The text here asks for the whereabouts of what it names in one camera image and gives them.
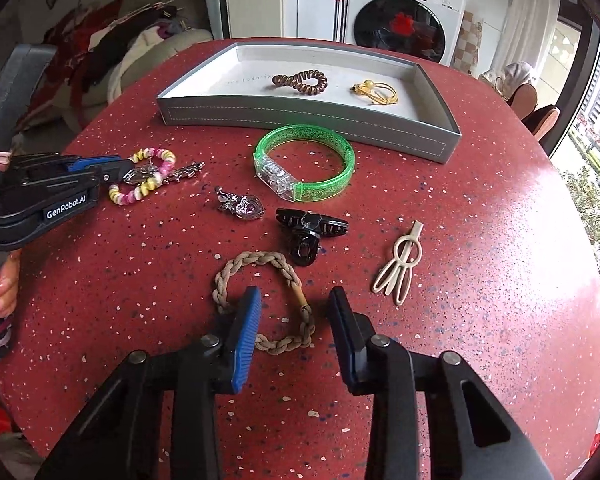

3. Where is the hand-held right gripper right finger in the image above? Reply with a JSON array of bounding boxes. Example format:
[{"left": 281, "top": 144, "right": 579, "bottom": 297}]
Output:
[{"left": 327, "top": 287, "right": 556, "bottom": 480}]

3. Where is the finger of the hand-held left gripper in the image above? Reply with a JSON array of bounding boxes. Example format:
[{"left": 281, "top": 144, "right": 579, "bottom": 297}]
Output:
[
  {"left": 99, "top": 160, "right": 134, "bottom": 184},
  {"left": 9, "top": 152, "right": 131, "bottom": 186}
]

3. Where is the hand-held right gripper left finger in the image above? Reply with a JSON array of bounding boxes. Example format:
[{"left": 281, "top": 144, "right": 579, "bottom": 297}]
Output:
[{"left": 35, "top": 286, "right": 263, "bottom": 480}]

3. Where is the pink yellow beaded bracelet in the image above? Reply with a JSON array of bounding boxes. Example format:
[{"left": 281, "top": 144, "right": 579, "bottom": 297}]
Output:
[{"left": 107, "top": 147, "right": 177, "bottom": 207}]

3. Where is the silver ornate hair clip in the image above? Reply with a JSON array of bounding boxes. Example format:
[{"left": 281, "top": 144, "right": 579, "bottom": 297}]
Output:
[{"left": 122, "top": 161, "right": 205, "bottom": 186}]

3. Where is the beige braided rope bracelet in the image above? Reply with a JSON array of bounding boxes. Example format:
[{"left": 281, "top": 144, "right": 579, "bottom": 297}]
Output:
[{"left": 214, "top": 251, "right": 316, "bottom": 356}]

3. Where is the black claw hair clip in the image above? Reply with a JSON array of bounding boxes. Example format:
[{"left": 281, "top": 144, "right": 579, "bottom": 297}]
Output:
[{"left": 275, "top": 207, "right": 350, "bottom": 267}]

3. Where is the silver heart pendant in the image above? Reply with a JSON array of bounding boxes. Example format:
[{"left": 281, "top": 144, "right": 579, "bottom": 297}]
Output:
[{"left": 216, "top": 186, "right": 266, "bottom": 221}]

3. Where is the beige hair clip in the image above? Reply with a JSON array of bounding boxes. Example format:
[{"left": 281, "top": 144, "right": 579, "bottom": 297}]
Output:
[{"left": 371, "top": 220, "right": 425, "bottom": 305}]

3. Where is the grey tray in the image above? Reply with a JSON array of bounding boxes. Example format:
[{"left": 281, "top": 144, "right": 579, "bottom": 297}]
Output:
[{"left": 156, "top": 42, "right": 462, "bottom": 165}]

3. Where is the green glitter bracelet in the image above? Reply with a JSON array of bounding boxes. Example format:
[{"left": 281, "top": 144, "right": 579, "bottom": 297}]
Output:
[{"left": 253, "top": 126, "right": 356, "bottom": 202}]

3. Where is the person's left hand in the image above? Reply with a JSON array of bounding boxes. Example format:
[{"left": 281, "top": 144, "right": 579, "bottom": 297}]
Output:
[{"left": 0, "top": 252, "right": 22, "bottom": 318}]

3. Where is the pile of clothes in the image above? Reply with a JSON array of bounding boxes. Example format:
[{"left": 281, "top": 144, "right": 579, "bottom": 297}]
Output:
[{"left": 30, "top": 0, "right": 181, "bottom": 111}]

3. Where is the beige sofa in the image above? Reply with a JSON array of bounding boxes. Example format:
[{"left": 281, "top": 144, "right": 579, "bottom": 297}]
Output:
[{"left": 60, "top": 0, "right": 213, "bottom": 126}]

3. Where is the brown slipper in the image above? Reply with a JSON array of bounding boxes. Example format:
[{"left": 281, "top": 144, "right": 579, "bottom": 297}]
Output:
[
  {"left": 507, "top": 82, "right": 538, "bottom": 121},
  {"left": 522, "top": 105, "right": 561, "bottom": 141}
]

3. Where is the white cloth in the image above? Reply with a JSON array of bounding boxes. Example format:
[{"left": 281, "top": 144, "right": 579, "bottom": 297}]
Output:
[{"left": 480, "top": 61, "right": 536, "bottom": 93}]

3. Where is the checkered panel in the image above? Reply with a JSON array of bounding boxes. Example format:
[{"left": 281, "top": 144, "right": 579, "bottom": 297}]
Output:
[{"left": 452, "top": 17, "right": 483, "bottom": 76}]

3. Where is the white curtain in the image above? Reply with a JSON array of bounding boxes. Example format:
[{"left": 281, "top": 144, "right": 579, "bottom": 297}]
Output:
[{"left": 490, "top": 0, "right": 561, "bottom": 71}]

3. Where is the brown spiral hair tie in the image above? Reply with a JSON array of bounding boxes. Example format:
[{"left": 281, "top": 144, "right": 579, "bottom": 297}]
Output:
[{"left": 272, "top": 71, "right": 328, "bottom": 94}]

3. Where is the yellow beaded hair tie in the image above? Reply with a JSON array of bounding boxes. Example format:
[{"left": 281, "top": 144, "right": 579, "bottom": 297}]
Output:
[{"left": 351, "top": 79, "right": 398, "bottom": 107}]

